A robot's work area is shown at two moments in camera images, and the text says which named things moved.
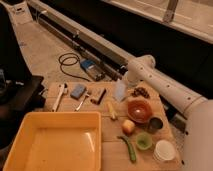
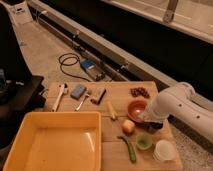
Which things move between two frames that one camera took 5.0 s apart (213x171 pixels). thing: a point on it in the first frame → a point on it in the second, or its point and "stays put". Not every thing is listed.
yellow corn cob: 110,106 stays put
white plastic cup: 164,151 stays put
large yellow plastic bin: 57,141 stays put
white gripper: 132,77 → 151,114
